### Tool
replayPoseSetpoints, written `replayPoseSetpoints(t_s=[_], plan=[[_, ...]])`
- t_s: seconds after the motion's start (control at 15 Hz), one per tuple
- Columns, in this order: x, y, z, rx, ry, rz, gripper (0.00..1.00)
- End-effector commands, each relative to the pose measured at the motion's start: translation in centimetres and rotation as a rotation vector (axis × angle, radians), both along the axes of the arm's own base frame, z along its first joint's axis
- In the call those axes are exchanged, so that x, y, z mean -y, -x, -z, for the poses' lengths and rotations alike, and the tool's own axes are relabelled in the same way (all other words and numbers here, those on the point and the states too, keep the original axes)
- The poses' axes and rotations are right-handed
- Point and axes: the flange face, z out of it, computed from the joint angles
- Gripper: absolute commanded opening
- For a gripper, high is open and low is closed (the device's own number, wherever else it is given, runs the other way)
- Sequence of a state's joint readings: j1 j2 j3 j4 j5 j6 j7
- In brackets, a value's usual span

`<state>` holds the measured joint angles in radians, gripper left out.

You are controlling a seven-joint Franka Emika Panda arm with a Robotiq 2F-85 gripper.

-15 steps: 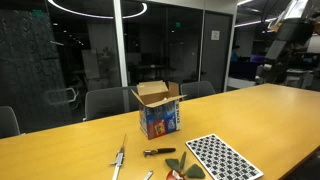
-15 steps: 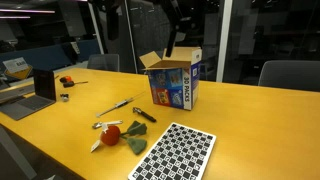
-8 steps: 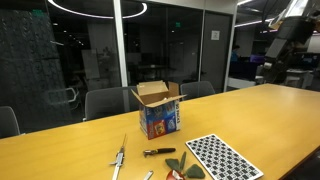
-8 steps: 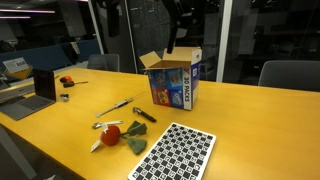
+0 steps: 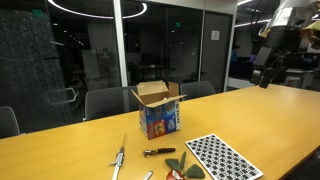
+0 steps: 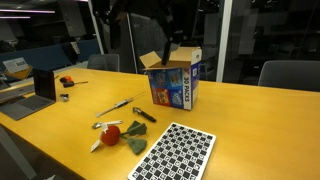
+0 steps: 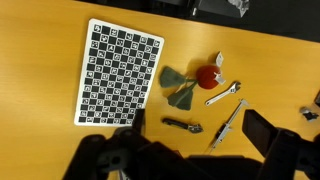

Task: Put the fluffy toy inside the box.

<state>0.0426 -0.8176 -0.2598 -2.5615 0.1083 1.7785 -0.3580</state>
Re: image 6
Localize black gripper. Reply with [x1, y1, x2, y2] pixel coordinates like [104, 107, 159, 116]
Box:
[161, 39, 175, 66]

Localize red radish plush toy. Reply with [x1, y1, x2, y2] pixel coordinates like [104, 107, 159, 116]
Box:
[89, 120, 148, 156]

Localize printed blue cardboard box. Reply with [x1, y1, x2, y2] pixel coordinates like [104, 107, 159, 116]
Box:
[139, 46, 203, 112]

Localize gray office chair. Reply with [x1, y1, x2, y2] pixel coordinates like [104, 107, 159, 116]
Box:
[258, 59, 320, 93]
[87, 53, 120, 73]

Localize black white checkered calibration board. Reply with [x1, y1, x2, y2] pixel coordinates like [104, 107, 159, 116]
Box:
[127, 122, 217, 180]

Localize black screwdriver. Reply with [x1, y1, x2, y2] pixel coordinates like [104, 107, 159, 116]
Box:
[63, 80, 89, 89]

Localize orange black tape measure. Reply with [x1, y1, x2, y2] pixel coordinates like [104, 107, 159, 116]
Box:
[59, 75, 74, 84]

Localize blue desk divider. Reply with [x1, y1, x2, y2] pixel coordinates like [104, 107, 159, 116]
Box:
[0, 38, 101, 81]

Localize black upright panel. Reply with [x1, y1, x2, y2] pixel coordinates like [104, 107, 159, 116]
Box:
[32, 68, 57, 102]

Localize gray laptop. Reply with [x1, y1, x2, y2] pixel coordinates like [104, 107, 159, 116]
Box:
[0, 83, 57, 122]

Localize white yellow sign card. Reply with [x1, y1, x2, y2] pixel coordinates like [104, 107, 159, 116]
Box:
[2, 57, 33, 80]

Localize white window frame post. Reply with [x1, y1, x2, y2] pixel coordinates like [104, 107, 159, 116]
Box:
[215, 0, 233, 83]
[87, 0, 105, 55]

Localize black handled metal tool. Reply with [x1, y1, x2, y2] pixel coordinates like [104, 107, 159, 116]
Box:
[132, 106, 157, 123]

